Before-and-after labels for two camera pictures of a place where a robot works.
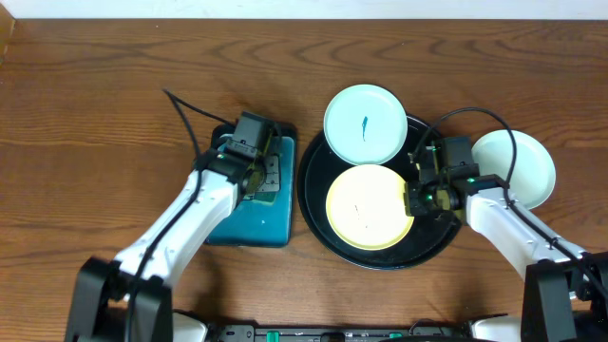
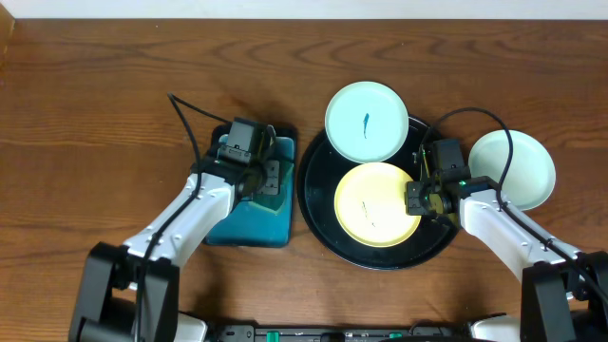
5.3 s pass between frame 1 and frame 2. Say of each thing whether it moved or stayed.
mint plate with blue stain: stayed
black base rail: stayed
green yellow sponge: moved
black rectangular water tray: stayed
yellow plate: moved
